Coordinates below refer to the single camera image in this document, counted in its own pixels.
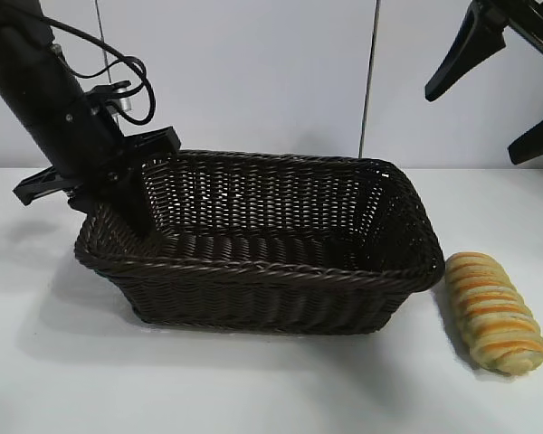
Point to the long striped bread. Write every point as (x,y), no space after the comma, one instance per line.
(493,312)

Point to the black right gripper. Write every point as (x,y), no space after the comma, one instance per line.
(534,18)

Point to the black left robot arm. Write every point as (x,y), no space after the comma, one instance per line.
(22,59)

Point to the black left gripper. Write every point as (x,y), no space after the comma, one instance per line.
(81,144)

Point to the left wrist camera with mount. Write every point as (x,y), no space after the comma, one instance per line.
(104,92)

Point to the dark brown woven basket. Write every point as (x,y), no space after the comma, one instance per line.
(253,298)

